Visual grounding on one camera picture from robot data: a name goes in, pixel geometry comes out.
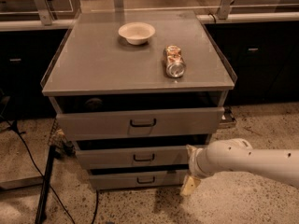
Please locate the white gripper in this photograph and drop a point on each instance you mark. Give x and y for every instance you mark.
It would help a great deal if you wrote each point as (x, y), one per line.
(195, 163)

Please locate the grey drawer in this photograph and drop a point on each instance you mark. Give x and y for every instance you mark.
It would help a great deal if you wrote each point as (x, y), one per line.
(138, 177)
(139, 115)
(137, 152)

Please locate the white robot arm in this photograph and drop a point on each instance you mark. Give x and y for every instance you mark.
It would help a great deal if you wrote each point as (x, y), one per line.
(237, 155)

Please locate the grey drawer cabinet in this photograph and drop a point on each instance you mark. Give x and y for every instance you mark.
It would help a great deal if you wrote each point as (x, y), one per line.
(96, 60)

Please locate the round object in drawer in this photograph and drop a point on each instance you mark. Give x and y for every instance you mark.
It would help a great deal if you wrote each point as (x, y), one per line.
(93, 104)

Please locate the lying drink can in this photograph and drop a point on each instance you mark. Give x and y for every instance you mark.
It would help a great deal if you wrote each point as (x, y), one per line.
(175, 66)

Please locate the black metal stand leg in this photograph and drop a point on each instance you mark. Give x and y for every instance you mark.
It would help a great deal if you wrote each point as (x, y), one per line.
(40, 213)

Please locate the white bowl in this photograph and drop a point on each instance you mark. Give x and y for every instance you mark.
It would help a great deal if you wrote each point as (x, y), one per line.
(137, 33)

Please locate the white counter rail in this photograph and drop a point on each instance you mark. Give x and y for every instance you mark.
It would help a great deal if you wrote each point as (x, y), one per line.
(232, 18)

